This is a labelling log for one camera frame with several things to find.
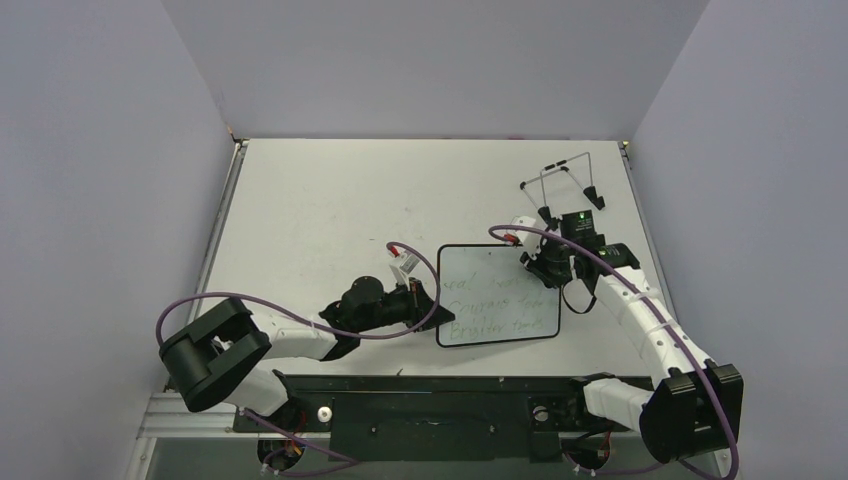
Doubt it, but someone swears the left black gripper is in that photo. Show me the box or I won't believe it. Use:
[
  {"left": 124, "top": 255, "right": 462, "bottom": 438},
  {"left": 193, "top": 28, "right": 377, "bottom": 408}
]
[{"left": 357, "top": 278, "right": 454, "bottom": 333}]

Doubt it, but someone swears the small black-framed whiteboard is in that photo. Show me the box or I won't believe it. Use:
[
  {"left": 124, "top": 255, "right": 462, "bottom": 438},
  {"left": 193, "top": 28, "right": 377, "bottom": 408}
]
[{"left": 436, "top": 244, "right": 562, "bottom": 348}]

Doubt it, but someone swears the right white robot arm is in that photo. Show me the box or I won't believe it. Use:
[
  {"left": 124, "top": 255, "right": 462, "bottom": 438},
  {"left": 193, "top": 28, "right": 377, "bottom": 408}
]
[{"left": 516, "top": 211, "right": 744, "bottom": 464}]

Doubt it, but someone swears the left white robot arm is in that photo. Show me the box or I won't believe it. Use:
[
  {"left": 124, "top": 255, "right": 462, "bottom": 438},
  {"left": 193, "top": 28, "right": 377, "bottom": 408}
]
[{"left": 158, "top": 276, "right": 456, "bottom": 430}]

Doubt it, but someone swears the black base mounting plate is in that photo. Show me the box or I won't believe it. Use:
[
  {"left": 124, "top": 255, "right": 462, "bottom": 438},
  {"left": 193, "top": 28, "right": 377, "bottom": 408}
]
[{"left": 269, "top": 375, "right": 623, "bottom": 463}]

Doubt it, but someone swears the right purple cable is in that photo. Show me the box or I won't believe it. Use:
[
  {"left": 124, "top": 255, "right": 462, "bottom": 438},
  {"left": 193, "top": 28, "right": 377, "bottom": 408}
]
[{"left": 488, "top": 223, "right": 741, "bottom": 480}]

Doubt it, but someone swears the purple cable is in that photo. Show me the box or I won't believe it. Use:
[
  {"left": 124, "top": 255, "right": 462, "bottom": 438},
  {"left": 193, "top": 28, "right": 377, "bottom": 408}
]
[
  {"left": 156, "top": 241, "right": 443, "bottom": 478},
  {"left": 488, "top": 223, "right": 741, "bottom": 480}
]

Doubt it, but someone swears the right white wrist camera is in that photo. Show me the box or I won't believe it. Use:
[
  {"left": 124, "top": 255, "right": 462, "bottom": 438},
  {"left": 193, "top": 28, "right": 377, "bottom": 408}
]
[{"left": 505, "top": 216, "right": 543, "bottom": 247}]

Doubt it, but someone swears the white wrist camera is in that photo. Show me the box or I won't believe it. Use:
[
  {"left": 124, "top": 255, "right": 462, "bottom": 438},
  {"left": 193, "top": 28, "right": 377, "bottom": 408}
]
[
  {"left": 505, "top": 216, "right": 543, "bottom": 247},
  {"left": 389, "top": 251, "right": 420, "bottom": 286}
]

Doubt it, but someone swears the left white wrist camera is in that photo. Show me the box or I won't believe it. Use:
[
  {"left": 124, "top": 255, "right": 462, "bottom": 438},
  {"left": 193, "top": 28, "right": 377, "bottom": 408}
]
[{"left": 389, "top": 251, "right": 420, "bottom": 286}]

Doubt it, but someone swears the wire whiteboard stand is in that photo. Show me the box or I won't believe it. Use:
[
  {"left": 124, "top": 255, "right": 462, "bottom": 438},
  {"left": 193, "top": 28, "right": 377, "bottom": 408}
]
[{"left": 511, "top": 151, "right": 606, "bottom": 230}]

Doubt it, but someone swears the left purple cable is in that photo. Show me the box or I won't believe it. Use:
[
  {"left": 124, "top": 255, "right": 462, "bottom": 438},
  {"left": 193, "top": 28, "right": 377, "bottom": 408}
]
[{"left": 156, "top": 241, "right": 443, "bottom": 478}]

